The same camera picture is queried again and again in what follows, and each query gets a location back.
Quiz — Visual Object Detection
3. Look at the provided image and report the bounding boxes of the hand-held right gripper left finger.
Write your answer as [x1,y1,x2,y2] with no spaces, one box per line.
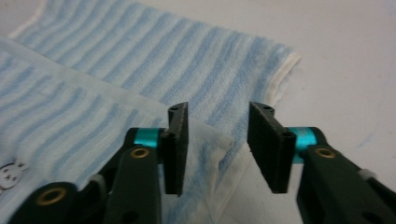
[160,101,190,197]

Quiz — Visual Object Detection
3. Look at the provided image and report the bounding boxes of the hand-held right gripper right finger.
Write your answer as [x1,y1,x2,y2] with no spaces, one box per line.
[247,101,297,194]

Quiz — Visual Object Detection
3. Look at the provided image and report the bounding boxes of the light blue striped towel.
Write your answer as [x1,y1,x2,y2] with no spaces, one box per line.
[0,0,303,224]

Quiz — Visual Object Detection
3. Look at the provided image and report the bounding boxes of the white foam mat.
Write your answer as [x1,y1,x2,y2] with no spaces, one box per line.
[0,0,396,224]

